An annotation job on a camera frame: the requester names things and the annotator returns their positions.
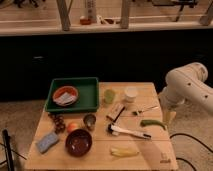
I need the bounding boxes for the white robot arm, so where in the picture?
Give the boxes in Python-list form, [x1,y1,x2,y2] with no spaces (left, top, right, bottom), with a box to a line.
[158,62,213,126]

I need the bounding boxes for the white plastic cup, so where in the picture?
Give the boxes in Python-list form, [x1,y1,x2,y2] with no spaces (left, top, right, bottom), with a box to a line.
[124,86,138,103]

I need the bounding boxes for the wooden block brush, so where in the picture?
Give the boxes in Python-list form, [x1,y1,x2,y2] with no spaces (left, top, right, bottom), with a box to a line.
[106,103,125,121]

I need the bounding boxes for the green plastic cup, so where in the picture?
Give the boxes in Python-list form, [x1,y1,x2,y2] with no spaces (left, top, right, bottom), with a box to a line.
[104,89,115,104]

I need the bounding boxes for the small metal cup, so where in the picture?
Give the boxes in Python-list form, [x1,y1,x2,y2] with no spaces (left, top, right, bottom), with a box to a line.
[83,114,96,131]

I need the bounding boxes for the green pepper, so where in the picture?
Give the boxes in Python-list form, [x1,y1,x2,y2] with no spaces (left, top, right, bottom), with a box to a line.
[140,119,166,130]

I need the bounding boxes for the yellow banana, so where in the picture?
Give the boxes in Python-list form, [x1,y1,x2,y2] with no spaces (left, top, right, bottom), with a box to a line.
[110,147,139,157]

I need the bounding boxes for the green plastic tray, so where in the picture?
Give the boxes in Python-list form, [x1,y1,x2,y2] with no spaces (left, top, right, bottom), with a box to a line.
[45,77,99,114]

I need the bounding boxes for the dark red bowl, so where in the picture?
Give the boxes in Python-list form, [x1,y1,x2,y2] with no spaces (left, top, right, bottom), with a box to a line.
[65,129,92,157]

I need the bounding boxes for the peach fruit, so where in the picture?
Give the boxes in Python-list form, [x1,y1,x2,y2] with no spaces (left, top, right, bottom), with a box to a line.
[66,122,79,133]

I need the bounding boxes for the grey cloth in bowl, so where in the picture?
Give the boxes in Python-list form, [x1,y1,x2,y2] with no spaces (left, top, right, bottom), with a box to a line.
[55,92,75,105]

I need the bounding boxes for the orange bowl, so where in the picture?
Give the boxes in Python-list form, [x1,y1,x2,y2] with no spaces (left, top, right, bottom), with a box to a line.
[52,86,79,106]

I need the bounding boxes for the bunch of dark grapes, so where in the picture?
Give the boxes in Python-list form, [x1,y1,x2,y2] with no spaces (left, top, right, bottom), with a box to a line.
[49,114,66,134]

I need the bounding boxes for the blue sponge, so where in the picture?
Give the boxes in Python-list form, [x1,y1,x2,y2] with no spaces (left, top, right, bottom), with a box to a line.
[36,132,59,154]

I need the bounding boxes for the red object on shelf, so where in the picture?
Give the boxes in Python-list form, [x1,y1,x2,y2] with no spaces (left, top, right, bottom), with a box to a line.
[80,16,92,25]

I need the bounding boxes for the black tripod stand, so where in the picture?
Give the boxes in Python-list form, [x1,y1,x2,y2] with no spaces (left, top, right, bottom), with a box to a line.
[0,129,27,171]

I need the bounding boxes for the black cable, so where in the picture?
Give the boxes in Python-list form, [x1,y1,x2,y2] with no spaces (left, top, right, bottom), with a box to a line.
[169,132,213,171]

